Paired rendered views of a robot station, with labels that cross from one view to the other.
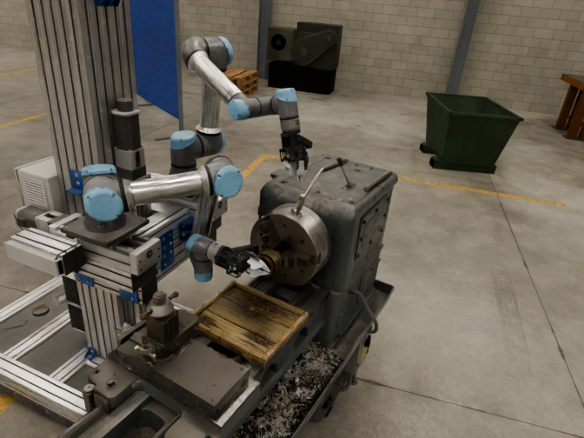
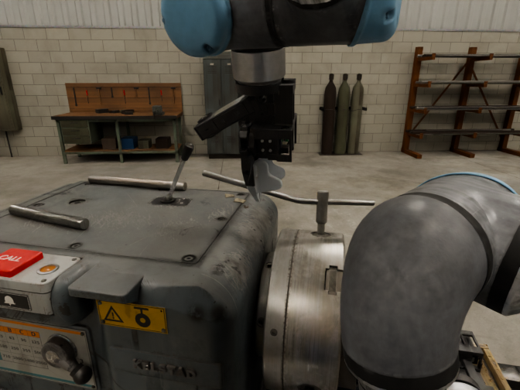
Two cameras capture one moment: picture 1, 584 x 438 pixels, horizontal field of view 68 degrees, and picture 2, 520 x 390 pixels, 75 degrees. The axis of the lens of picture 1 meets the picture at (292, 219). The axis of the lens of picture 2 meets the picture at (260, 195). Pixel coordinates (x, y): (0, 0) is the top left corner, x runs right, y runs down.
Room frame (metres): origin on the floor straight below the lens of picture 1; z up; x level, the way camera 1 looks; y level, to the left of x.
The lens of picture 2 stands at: (1.78, 0.53, 1.53)
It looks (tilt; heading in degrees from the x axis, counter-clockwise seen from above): 19 degrees down; 254
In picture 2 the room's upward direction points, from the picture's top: straight up
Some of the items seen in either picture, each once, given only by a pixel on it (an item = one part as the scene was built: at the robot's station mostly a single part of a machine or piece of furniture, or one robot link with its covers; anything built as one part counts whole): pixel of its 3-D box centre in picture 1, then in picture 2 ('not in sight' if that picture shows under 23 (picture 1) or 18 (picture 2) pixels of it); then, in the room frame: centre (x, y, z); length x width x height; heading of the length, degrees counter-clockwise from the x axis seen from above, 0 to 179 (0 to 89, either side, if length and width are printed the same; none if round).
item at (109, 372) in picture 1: (170, 385); not in sight; (0.93, 0.32, 0.90); 0.47 x 0.30 x 0.06; 62
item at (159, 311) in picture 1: (160, 305); not in sight; (1.01, 0.37, 1.13); 0.08 x 0.08 x 0.03
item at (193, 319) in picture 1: (169, 335); not in sight; (1.03, 0.35, 0.99); 0.20 x 0.10 x 0.05; 152
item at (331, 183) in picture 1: (328, 214); (131, 296); (1.87, -0.17, 1.06); 0.59 x 0.48 x 0.39; 152
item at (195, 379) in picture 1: (177, 361); not in sight; (0.97, 0.31, 0.95); 0.43 x 0.17 x 0.05; 62
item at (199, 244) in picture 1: (202, 246); not in sight; (1.45, 0.34, 1.08); 0.11 x 0.08 x 0.09; 60
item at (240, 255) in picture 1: (233, 260); (449, 367); (1.36, 0.21, 1.08); 0.12 x 0.09 x 0.08; 60
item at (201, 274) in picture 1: (202, 265); not in sight; (1.46, 0.35, 0.98); 0.11 x 0.08 x 0.11; 26
